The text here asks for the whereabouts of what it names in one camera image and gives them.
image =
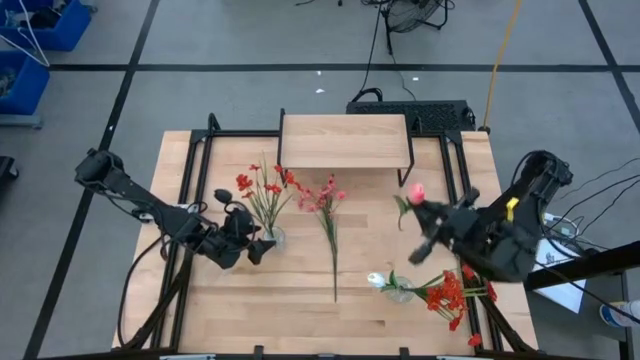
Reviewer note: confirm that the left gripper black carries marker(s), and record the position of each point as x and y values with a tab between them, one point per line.
225	245

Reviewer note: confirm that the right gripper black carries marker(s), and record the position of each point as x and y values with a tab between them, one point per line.
462	225

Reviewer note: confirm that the clear glass vase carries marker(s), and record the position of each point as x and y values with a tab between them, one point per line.
400	292
275	239

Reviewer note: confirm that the pink artificial tulip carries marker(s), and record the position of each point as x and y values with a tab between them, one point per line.
416	192

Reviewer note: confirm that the sparse red flower spray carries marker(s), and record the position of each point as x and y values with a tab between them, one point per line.
272	188

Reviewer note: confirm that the black artificial tulip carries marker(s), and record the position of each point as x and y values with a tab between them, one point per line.
222	195

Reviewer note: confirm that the dense red flower bunch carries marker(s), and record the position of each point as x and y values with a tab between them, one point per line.
450	295

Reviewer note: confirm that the white artificial tulip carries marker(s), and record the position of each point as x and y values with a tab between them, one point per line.
376	279

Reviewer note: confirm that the pink flower spray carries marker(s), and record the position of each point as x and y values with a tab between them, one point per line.
334	260

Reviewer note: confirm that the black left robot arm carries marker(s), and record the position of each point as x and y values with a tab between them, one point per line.
130	187

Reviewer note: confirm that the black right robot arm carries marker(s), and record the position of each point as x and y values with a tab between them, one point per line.
540	175

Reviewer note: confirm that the small yellow tag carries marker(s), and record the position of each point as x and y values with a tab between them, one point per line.
510	207

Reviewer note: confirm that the black table clamp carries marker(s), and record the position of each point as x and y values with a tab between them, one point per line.
258	351
404	352

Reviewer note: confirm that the black perforated box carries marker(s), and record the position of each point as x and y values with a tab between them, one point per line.
425	116

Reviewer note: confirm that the yellow white connector cluster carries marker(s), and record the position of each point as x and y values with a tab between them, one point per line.
555	222

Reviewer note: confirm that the white paper sheet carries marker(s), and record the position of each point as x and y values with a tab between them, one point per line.
555	280

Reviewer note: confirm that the black desk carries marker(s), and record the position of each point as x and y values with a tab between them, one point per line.
580	265

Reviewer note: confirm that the white blue bottle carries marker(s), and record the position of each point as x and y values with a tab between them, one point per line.
620	314

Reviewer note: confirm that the black floor fan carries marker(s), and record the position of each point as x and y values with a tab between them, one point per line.
410	15

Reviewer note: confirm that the black object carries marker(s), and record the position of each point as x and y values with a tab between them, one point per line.
6	167

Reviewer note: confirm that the grey dolly platform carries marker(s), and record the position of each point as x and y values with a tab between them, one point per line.
20	121

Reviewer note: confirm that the blue plastic bin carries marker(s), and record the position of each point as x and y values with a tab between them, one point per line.
30	85
65	30

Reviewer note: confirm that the black aluminium table frame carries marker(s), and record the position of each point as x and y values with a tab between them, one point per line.
235	133

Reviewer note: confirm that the wooden shelf black metal frame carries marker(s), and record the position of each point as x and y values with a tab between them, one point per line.
345	142

